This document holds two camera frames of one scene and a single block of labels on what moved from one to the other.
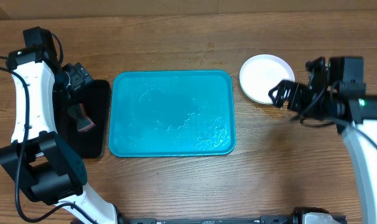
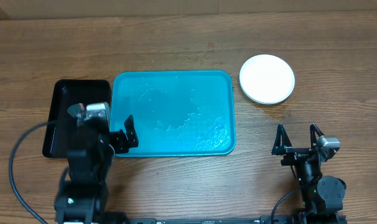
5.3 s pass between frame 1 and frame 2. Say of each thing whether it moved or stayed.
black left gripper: moved
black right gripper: moved
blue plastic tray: stayed
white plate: stayed
